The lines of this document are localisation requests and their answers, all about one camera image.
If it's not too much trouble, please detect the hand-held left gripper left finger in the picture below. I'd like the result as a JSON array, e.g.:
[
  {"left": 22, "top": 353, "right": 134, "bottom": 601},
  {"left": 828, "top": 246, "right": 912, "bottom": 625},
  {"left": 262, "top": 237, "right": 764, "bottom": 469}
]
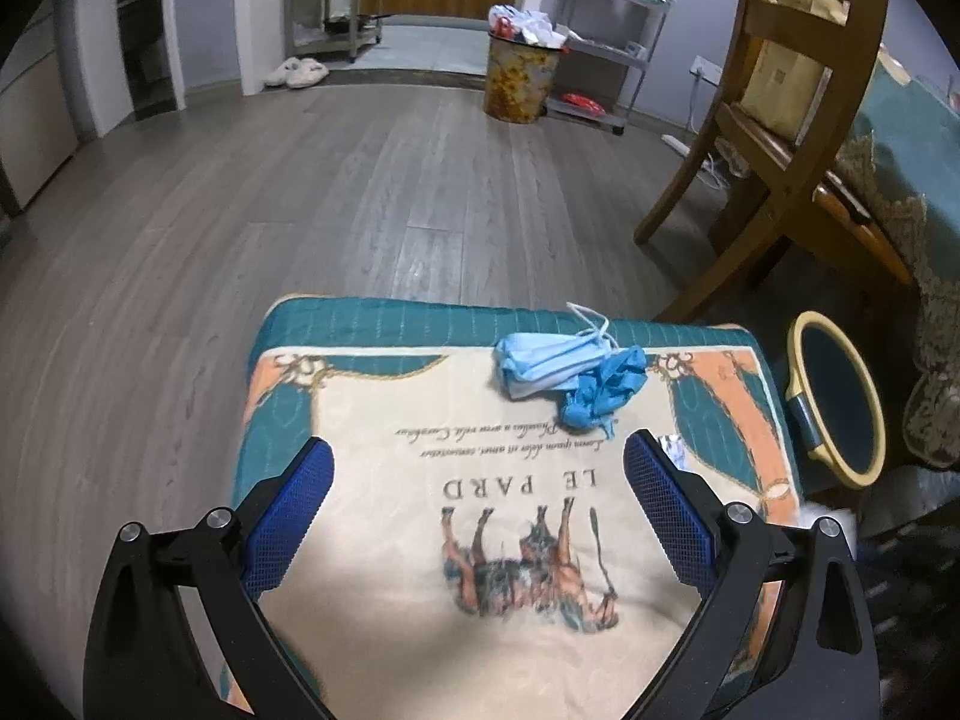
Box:
[{"left": 82, "top": 435, "right": 336, "bottom": 720}]

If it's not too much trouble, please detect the printed cushion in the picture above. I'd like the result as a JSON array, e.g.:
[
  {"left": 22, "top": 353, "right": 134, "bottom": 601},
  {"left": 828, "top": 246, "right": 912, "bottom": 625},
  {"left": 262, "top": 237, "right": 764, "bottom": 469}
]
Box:
[{"left": 214, "top": 294, "right": 800, "bottom": 720}]

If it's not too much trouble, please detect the wooden chair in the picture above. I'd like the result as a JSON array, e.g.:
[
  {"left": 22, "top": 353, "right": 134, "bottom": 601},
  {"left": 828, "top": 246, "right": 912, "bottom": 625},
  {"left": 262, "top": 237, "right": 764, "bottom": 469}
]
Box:
[{"left": 634, "top": 0, "right": 916, "bottom": 323}]

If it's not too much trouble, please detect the teal lace-trimmed tablecloth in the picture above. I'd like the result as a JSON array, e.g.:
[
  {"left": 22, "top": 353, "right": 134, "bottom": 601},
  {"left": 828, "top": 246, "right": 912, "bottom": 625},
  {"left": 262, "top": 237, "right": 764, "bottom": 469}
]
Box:
[{"left": 832, "top": 52, "right": 960, "bottom": 473}]

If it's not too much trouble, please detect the brown paper bag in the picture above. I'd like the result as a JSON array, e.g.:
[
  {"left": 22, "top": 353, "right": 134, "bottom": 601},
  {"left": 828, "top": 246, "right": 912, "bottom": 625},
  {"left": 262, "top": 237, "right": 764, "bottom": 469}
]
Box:
[{"left": 739, "top": 0, "right": 852, "bottom": 140}]

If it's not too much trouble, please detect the floral trash can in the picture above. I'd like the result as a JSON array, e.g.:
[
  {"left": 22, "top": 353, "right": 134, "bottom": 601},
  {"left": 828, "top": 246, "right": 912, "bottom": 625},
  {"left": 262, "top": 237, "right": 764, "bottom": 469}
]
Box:
[{"left": 484, "top": 34, "right": 563, "bottom": 125}]

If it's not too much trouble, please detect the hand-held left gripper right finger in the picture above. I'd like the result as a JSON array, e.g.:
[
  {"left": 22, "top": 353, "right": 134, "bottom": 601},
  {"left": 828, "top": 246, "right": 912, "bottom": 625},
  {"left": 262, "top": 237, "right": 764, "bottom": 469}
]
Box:
[{"left": 622, "top": 427, "right": 880, "bottom": 720}]

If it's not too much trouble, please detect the blue glove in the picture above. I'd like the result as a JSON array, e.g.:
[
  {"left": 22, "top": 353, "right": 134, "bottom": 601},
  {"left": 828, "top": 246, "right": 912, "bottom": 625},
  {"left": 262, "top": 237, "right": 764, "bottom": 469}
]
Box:
[{"left": 556, "top": 345, "right": 647, "bottom": 440}]

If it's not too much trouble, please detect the blue face mask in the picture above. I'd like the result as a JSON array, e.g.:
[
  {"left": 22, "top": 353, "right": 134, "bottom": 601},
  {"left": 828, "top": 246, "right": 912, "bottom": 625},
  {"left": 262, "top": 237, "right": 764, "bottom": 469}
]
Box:
[{"left": 493, "top": 302, "right": 623, "bottom": 400}]

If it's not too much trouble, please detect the white plastic bag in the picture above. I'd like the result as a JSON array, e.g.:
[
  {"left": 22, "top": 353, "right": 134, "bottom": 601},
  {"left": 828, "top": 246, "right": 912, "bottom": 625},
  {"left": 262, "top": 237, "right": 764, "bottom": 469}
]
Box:
[{"left": 487, "top": 4, "right": 571, "bottom": 53}]

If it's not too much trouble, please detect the silver foil wrapper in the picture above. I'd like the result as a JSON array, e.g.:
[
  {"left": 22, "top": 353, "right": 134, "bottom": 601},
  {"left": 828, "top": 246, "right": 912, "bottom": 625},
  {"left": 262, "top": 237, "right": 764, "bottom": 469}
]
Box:
[{"left": 656, "top": 433, "right": 695, "bottom": 473}]

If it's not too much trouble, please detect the black frying pan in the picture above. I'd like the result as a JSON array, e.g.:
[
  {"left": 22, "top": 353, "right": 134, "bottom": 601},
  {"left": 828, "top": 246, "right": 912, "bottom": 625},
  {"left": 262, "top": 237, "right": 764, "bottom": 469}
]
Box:
[{"left": 322, "top": 13, "right": 395, "bottom": 35}]

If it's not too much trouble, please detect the white cabinet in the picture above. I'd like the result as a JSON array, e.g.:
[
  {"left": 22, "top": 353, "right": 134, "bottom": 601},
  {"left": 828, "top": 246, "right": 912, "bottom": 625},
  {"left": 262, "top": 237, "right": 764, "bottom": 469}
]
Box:
[{"left": 0, "top": 52, "right": 80, "bottom": 218}]

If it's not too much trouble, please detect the teal bin with yellow rim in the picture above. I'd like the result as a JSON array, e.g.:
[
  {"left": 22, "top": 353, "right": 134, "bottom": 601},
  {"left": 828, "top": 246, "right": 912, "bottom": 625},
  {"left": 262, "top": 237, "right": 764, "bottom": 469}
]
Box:
[{"left": 784, "top": 311, "right": 887, "bottom": 488}]

